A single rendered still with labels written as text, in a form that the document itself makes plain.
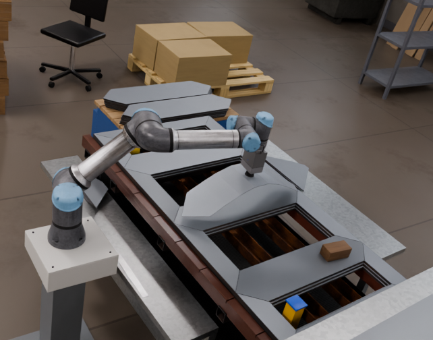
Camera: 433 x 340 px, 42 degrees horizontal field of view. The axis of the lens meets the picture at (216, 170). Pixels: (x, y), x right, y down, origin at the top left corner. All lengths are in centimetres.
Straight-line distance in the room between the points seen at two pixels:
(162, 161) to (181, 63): 244
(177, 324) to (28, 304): 117
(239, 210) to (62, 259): 82
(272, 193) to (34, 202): 173
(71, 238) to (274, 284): 82
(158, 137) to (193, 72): 315
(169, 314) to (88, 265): 37
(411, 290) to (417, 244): 225
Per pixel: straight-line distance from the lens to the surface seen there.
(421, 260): 428
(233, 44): 601
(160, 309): 228
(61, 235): 231
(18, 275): 335
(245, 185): 246
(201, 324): 226
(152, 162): 278
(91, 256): 231
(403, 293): 214
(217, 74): 543
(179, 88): 358
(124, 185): 265
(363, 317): 197
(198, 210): 241
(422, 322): 204
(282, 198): 275
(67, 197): 224
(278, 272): 232
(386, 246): 287
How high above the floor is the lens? 233
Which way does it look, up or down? 32 degrees down
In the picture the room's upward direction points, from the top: 13 degrees clockwise
